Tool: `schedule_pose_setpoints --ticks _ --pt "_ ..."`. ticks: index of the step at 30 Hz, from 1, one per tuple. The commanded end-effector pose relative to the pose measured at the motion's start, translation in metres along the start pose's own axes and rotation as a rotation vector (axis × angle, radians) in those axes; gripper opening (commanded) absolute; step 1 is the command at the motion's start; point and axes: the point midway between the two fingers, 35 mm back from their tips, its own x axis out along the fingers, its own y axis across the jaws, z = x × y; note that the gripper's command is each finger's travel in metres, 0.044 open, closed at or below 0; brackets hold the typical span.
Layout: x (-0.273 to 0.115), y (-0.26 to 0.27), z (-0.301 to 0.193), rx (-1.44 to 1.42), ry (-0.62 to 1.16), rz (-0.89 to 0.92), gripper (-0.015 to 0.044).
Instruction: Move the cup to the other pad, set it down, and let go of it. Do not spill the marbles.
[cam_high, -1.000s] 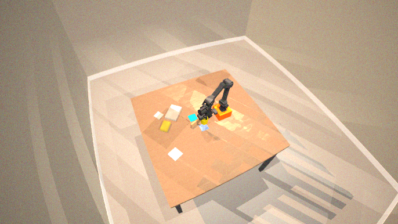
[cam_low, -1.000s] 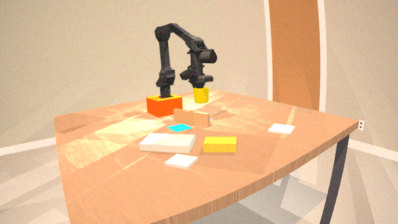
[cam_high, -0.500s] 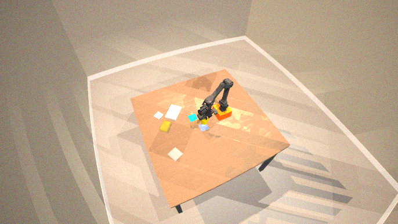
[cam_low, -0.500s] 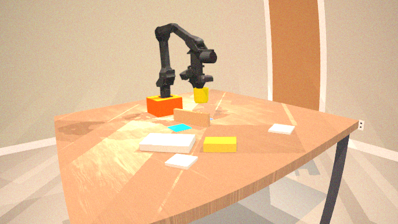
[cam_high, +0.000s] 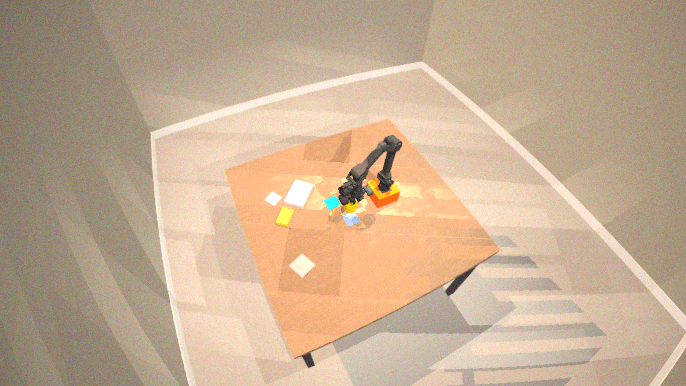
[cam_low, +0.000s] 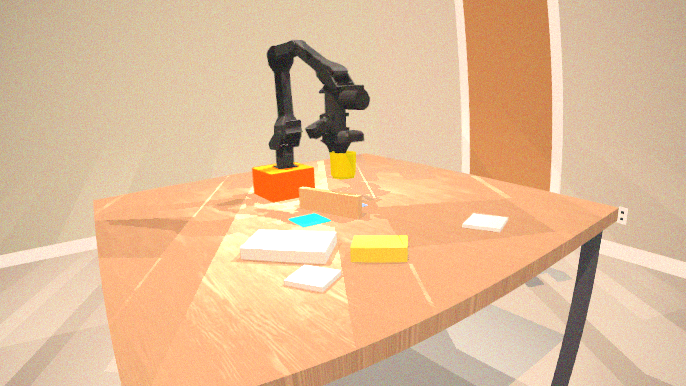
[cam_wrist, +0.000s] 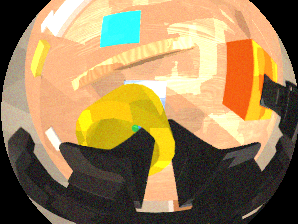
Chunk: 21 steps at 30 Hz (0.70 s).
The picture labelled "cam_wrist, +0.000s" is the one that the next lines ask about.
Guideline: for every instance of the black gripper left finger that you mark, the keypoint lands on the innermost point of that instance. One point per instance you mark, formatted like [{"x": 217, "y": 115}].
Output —
[{"x": 128, "y": 163}]

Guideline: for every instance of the yellow rectangular block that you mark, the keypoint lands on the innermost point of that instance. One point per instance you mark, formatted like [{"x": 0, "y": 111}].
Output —
[{"x": 40, "y": 56}]

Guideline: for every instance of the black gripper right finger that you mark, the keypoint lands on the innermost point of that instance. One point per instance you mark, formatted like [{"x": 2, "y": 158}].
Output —
[{"x": 196, "y": 163}]

